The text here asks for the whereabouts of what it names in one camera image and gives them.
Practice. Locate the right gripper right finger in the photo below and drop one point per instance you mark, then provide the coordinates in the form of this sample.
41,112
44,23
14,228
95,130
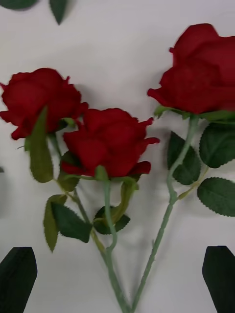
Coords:
221,278

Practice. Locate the red rose with green stem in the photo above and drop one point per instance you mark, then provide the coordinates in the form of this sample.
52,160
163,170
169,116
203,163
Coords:
203,73
31,95
110,139

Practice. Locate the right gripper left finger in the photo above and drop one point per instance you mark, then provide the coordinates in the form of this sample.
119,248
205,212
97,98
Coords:
17,281

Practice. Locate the loose green leaf twig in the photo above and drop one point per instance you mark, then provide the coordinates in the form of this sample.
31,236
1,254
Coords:
58,9

